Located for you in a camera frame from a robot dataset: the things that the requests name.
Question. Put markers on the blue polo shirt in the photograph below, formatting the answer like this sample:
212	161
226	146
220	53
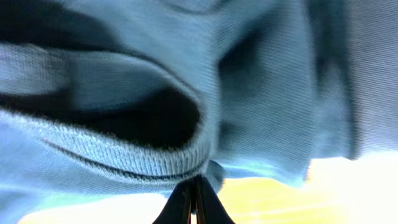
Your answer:
112	97

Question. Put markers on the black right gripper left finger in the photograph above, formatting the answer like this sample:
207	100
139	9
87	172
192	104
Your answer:
178	208

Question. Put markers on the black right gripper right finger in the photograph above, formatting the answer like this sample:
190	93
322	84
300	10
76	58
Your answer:
208	207

